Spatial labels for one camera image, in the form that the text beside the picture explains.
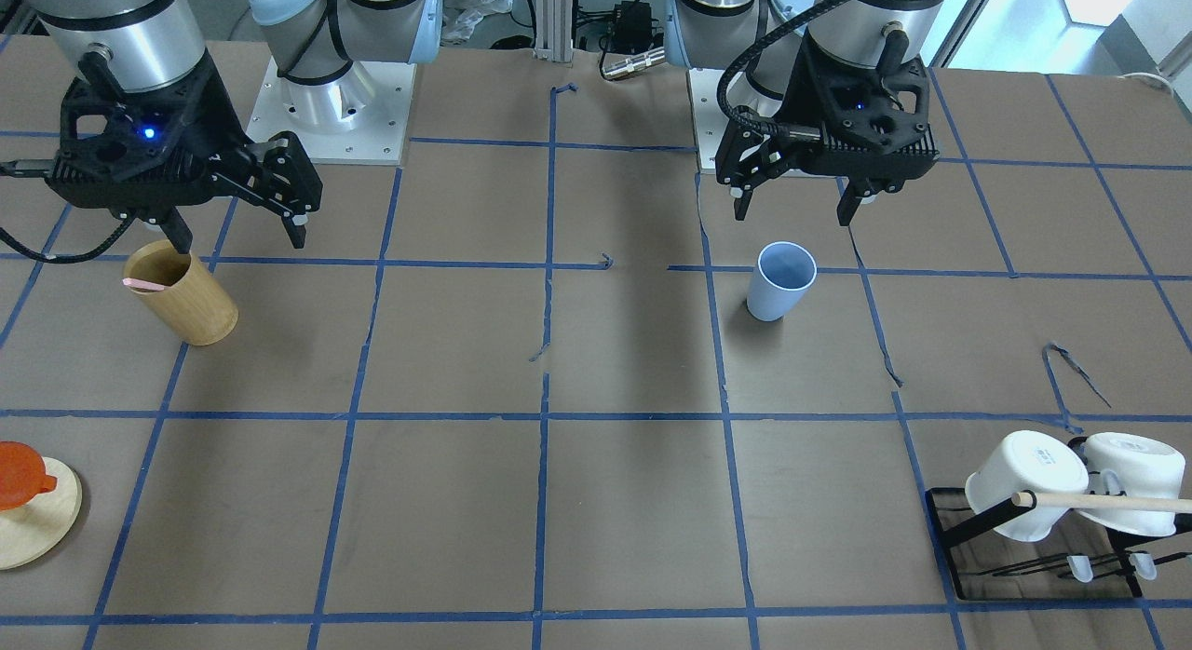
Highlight black gripper body, camera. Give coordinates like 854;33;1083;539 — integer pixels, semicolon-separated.
44;51;248;225
735;26;938;182

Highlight pink chopstick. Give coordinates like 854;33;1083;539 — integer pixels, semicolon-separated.
122;278;169;292

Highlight light blue plastic cup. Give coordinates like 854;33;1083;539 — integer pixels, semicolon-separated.
746;241;819;322

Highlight bamboo wooden cup holder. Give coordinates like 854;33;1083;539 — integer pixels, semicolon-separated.
123;239;240;347

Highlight black power adapter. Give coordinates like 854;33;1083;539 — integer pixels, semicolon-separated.
607;1;654;55

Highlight orange mug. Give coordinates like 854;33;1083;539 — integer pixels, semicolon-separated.
1;441;57;510

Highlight wooden dowel rod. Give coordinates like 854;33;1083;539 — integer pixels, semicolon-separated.
1008;490;1192;514

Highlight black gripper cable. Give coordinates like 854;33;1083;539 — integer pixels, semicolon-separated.
718;0;895;140

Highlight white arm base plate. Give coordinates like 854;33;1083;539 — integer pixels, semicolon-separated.
244;60;418;166

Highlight silver robot arm, camera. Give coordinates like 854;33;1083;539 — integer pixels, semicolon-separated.
664;0;944;110
27;0;442;91

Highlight aluminium frame post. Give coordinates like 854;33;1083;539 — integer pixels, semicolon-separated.
527;0;577;67

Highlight black wire mug rack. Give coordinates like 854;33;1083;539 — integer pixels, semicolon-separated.
927;435;1188;601

